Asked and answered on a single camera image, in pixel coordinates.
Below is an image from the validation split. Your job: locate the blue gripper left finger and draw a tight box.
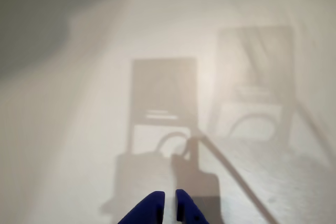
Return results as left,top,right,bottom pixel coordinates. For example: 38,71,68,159
117,190,165,224

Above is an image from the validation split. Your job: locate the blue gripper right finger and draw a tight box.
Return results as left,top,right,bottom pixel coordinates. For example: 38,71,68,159
175,188,211,224

